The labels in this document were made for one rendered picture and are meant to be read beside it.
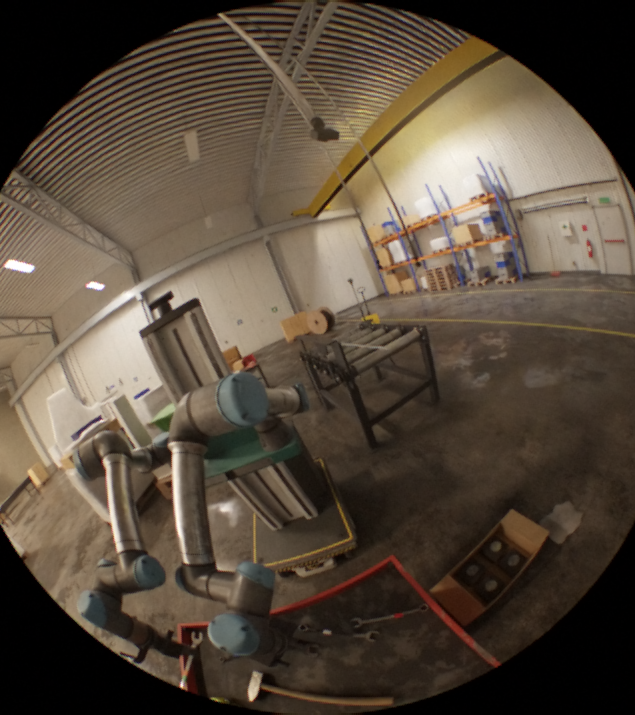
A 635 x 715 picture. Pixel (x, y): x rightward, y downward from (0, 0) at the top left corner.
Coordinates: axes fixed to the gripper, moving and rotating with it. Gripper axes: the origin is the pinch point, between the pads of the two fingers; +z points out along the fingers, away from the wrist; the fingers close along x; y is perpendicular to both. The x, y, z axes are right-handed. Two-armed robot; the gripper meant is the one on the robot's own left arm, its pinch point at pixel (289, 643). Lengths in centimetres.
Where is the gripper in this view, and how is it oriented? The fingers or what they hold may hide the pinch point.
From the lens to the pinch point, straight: 71.8
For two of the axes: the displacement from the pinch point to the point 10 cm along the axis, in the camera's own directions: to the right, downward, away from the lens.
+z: 2.0, 9.4, 2.9
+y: 9.3, -0.9, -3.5
